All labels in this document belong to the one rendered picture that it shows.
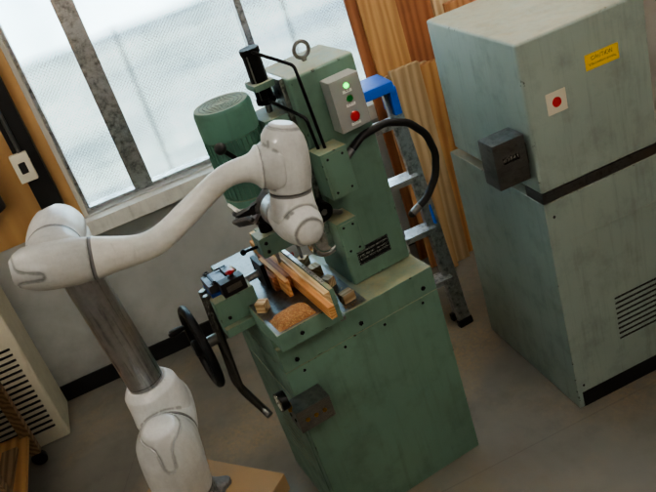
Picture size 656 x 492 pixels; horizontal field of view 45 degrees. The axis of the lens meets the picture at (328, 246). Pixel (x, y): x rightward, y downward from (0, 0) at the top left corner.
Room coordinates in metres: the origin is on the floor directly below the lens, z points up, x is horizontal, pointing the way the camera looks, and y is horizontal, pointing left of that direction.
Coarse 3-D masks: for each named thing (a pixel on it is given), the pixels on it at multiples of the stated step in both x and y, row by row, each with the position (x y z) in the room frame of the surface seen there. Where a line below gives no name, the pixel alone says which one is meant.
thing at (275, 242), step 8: (256, 232) 2.29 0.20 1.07; (272, 232) 2.25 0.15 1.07; (256, 240) 2.25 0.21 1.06; (264, 240) 2.23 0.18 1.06; (272, 240) 2.24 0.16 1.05; (280, 240) 2.25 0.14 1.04; (264, 248) 2.23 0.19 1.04; (272, 248) 2.24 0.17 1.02; (280, 248) 2.25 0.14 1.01; (264, 256) 2.23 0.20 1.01
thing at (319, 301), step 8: (272, 256) 2.35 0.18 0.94; (288, 272) 2.21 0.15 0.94; (296, 280) 2.14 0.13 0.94; (304, 280) 2.13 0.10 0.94; (304, 288) 2.09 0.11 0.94; (312, 288) 2.07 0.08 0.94; (312, 296) 2.03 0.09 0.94; (320, 296) 2.01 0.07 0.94; (320, 304) 1.98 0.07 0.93; (328, 304) 1.95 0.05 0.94; (328, 312) 1.94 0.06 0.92; (336, 312) 1.94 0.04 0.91
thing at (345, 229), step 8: (336, 216) 2.20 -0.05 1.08; (344, 216) 2.18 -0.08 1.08; (352, 216) 2.16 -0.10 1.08; (328, 224) 2.19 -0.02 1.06; (336, 224) 2.14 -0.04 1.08; (344, 224) 2.14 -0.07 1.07; (352, 224) 2.15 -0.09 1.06; (336, 232) 2.15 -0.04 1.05; (344, 232) 2.14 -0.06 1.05; (352, 232) 2.15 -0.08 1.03; (360, 232) 2.16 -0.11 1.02; (336, 240) 2.17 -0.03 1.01; (344, 240) 2.14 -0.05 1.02; (352, 240) 2.14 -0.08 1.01; (360, 240) 2.15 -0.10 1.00; (344, 248) 2.14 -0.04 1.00; (352, 248) 2.14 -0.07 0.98; (360, 248) 2.15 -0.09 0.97; (344, 256) 2.15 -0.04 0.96
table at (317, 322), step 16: (240, 256) 2.51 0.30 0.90; (256, 256) 2.47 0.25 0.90; (256, 288) 2.25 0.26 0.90; (272, 288) 2.21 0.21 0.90; (272, 304) 2.12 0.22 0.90; (288, 304) 2.09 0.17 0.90; (336, 304) 2.01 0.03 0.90; (240, 320) 2.14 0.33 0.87; (256, 320) 2.12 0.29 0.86; (304, 320) 1.97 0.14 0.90; (320, 320) 1.98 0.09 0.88; (336, 320) 2.00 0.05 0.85; (272, 336) 1.98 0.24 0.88; (288, 336) 1.95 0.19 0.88; (304, 336) 1.96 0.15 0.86
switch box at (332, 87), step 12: (348, 72) 2.24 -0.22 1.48; (324, 84) 2.23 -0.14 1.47; (336, 84) 2.21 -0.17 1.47; (348, 84) 2.22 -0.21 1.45; (360, 84) 2.24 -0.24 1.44; (324, 96) 2.25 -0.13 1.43; (336, 96) 2.21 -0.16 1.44; (360, 96) 2.23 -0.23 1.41; (336, 108) 2.20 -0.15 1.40; (348, 108) 2.21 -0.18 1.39; (360, 108) 2.23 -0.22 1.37; (336, 120) 2.22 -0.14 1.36; (348, 120) 2.21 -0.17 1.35; (360, 120) 2.22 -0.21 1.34
